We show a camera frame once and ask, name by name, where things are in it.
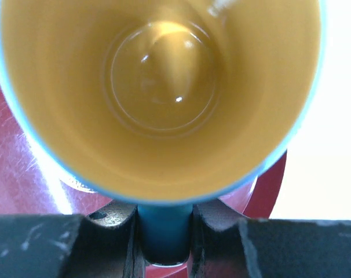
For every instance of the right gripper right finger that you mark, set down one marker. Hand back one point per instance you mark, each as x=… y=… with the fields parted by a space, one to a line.
x=227 y=244

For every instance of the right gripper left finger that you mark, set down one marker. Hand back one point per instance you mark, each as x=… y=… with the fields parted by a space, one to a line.
x=102 y=244

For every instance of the blue mug yellow inside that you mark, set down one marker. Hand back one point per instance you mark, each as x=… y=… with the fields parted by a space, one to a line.
x=160 y=103

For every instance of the red round tray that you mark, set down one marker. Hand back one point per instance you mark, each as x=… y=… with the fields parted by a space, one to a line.
x=31 y=183

